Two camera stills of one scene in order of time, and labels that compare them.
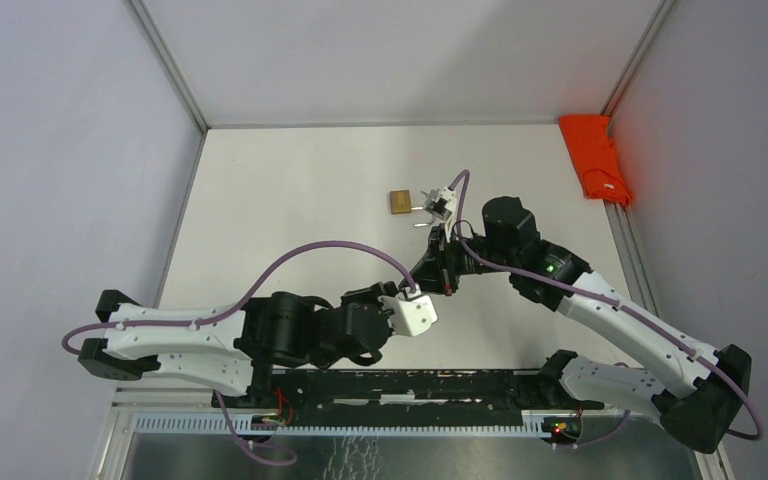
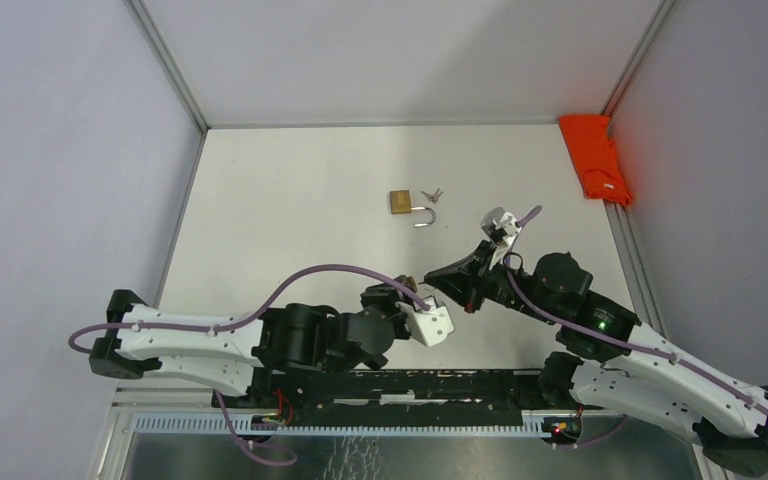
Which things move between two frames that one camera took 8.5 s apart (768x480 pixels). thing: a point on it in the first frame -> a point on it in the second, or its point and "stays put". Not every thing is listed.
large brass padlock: (400, 203) stays put
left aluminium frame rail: (158, 47) stays put
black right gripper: (437, 273) -> (460, 289)
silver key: (431, 197) stays put
